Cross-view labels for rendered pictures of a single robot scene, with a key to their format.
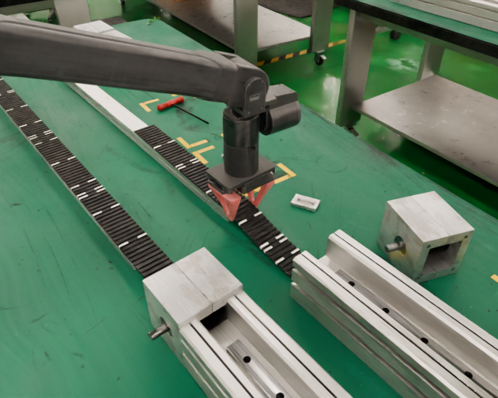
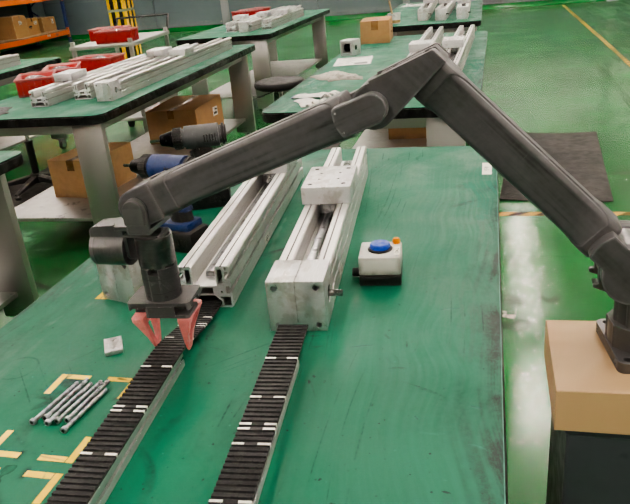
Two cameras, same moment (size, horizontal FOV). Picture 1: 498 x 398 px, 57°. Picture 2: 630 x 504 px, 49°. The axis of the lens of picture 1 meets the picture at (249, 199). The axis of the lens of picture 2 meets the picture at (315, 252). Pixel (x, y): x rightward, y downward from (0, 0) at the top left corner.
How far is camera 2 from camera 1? 1.42 m
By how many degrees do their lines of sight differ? 103
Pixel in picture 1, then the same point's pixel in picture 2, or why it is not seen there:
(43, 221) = (326, 458)
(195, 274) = (291, 272)
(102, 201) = (260, 409)
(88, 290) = (346, 369)
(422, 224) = not seen: hidden behind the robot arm
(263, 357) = not seen: hidden behind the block
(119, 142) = not seen: outside the picture
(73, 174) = (246, 465)
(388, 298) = (210, 256)
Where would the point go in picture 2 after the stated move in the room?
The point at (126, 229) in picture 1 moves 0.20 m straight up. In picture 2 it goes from (275, 368) to (259, 245)
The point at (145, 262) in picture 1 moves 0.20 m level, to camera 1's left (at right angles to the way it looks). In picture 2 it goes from (294, 338) to (387, 384)
